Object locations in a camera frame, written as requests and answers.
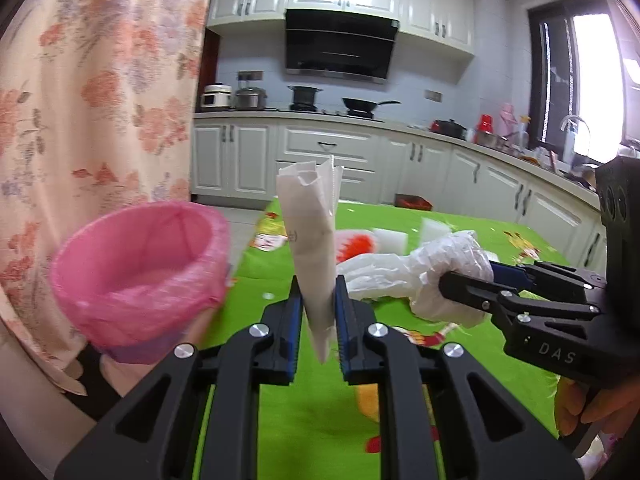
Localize white plastic bag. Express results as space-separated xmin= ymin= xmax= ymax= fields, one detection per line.
xmin=336 ymin=231 xmax=494 ymax=328

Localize white foam block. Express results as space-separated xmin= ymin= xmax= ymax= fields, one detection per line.
xmin=372 ymin=228 xmax=408 ymax=256
xmin=420 ymin=218 xmax=452 ymax=244

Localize red floor trash bin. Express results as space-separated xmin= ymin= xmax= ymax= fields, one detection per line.
xmin=394 ymin=193 xmax=433 ymax=211

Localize pink-bagged trash bin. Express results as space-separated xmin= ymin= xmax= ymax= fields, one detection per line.
xmin=49 ymin=202 xmax=231 ymax=394

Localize white lower kitchen cabinets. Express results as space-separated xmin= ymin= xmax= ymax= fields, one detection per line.
xmin=191 ymin=110 xmax=606 ymax=272

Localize right hand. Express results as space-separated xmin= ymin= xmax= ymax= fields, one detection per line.
xmin=554 ymin=377 xmax=640 ymax=437

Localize green cartoon tablecloth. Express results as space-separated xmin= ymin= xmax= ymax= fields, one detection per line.
xmin=204 ymin=203 xmax=563 ymax=479

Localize steel mixing bowl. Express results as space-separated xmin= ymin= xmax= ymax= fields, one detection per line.
xmin=473 ymin=130 xmax=506 ymax=150

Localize chrome sink faucet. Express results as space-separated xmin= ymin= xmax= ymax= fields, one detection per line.
xmin=560 ymin=114 xmax=590 ymax=165

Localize pink thermos bottle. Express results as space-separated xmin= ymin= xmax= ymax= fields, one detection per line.
xmin=498 ymin=103 xmax=518 ymax=136

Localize red kettle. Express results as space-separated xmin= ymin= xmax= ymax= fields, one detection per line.
xmin=475 ymin=114 xmax=494 ymax=133

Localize red black casserole pot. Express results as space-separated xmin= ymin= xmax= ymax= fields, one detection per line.
xmin=430 ymin=119 xmax=466 ymax=140

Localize dark framed window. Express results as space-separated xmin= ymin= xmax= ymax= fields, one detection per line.
xmin=528 ymin=0 xmax=626 ymax=162

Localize black frying pan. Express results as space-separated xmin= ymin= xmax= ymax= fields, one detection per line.
xmin=343 ymin=98 xmax=400 ymax=118

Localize black stock pot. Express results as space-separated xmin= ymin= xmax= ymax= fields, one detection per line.
xmin=288 ymin=86 xmax=321 ymax=113

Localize black range hood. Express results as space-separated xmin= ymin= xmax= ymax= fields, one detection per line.
xmin=284 ymin=9 xmax=399 ymax=81

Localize steel pressure cooker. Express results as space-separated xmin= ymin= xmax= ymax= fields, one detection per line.
xmin=234 ymin=86 xmax=267 ymax=110

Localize white rice cooker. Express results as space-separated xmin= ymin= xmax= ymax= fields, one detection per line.
xmin=200 ymin=84 xmax=232 ymax=110

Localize floral curtain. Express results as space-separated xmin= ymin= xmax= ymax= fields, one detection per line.
xmin=1 ymin=0 xmax=209 ymax=394

